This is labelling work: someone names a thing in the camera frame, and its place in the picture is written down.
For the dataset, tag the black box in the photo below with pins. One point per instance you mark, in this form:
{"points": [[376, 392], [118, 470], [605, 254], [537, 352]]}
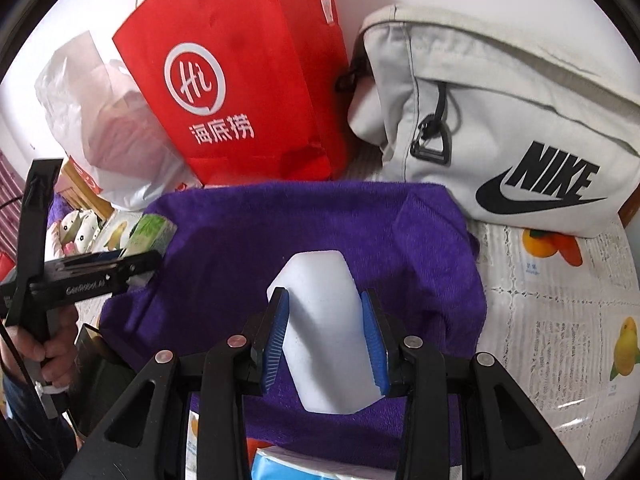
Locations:
{"points": [[100, 380]]}

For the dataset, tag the light green packet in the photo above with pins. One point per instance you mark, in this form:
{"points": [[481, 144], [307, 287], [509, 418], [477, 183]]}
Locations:
{"points": [[150, 235]]}

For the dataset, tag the fruit-printed tablecloth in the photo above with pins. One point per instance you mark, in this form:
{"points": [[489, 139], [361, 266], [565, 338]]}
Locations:
{"points": [[550, 335]]}

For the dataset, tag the purple fuzzy plush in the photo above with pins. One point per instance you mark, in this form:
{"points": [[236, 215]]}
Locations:
{"points": [[61, 207]]}

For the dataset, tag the light grey waist bag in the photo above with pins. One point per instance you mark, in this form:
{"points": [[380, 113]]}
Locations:
{"points": [[500, 110]]}

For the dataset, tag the pink striped cloth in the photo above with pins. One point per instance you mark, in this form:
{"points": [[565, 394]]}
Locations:
{"points": [[10, 200]]}

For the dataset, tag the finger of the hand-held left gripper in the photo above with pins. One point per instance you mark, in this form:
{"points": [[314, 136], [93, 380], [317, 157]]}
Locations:
{"points": [[140, 266], [85, 261]]}

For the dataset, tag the white sponge block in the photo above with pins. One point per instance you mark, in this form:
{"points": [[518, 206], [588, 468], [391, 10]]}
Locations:
{"points": [[320, 320]]}

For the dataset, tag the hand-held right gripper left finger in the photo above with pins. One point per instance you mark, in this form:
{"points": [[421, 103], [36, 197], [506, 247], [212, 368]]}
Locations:
{"points": [[277, 330]]}

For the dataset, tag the purple towel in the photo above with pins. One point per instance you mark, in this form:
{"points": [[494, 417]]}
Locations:
{"points": [[300, 220]]}

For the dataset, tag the wooden furniture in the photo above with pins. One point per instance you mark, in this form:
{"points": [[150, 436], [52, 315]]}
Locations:
{"points": [[87, 201]]}

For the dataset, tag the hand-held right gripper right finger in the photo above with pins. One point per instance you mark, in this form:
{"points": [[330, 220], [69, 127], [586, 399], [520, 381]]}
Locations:
{"points": [[372, 330]]}

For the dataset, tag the person's left hand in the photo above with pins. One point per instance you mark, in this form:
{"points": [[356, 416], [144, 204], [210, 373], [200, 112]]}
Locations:
{"points": [[60, 355]]}

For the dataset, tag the person's left forearm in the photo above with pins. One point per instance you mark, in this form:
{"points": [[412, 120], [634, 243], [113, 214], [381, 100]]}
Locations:
{"points": [[30, 435]]}

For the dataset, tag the blue and white tissue pack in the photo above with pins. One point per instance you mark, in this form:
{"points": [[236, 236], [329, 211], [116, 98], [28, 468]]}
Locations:
{"points": [[300, 467]]}

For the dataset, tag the white plush toy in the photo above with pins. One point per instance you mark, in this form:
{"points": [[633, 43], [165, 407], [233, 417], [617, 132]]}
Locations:
{"points": [[80, 230]]}

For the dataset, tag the white plastic bag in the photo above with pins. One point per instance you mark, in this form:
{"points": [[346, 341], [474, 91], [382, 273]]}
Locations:
{"points": [[100, 110]]}

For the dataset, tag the red paper bag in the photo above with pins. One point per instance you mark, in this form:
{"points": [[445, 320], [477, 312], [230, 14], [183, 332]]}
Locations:
{"points": [[250, 60]]}

